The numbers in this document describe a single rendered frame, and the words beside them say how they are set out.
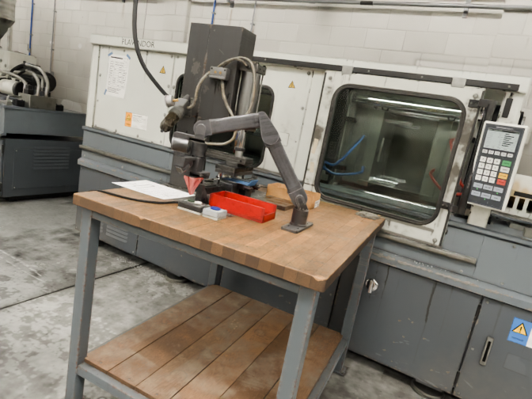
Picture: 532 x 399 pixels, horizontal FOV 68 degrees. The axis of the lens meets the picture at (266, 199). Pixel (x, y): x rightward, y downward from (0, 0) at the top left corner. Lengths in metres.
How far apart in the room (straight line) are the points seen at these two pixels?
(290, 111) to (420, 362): 1.57
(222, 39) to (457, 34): 2.98
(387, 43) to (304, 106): 2.28
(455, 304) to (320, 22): 3.45
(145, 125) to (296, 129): 1.22
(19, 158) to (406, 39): 4.06
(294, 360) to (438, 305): 1.18
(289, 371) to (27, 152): 3.87
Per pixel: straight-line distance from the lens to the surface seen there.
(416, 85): 2.17
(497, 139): 2.01
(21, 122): 4.60
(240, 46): 1.81
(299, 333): 1.21
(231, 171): 1.72
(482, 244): 2.19
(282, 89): 2.44
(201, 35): 1.92
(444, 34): 4.45
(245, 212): 1.53
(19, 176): 4.68
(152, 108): 3.04
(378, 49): 4.52
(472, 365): 2.38
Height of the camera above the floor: 1.29
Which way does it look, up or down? 11 degrees down
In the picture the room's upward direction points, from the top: 11 degrees clockwise
